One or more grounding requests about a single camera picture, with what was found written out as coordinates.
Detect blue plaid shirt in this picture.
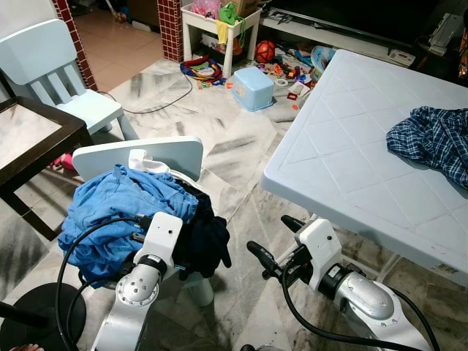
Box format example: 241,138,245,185
385,106,468,189

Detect blue garment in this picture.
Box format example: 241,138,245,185
58,165,198,286

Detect navy garment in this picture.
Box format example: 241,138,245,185
172,179,233,282

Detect light blue folding table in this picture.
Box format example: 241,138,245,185
261,49,468,287

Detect light blue plastic bin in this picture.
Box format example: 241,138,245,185
233,66,276,113

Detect white cloth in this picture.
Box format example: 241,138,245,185
128,148,173,175

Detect light blue kids chair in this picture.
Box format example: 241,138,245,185
0,18,140,143
72,135,216,308

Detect red ball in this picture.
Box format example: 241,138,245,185
254,40,276,64

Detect white television bench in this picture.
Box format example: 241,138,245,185
262,13,419,68

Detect white toy table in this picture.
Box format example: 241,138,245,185
181,4,263,78

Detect dark wooden table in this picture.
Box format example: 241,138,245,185
0,95,94,242

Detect black round base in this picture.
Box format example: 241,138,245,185
0,282,87,351

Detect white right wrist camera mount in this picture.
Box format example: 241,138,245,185
296,217,343,290

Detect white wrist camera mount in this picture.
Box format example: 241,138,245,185
143,212,184,264
296,217,343,290

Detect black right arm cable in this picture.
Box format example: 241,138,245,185
278,263,439,351

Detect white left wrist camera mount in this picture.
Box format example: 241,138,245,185
143,212,184,264

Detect colourful toy ring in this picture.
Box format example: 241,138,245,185
181,57,225,87

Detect long black left arm cable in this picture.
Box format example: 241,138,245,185
56,214,151,351

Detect short black left arm cable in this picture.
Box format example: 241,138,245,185
66,282,121,351

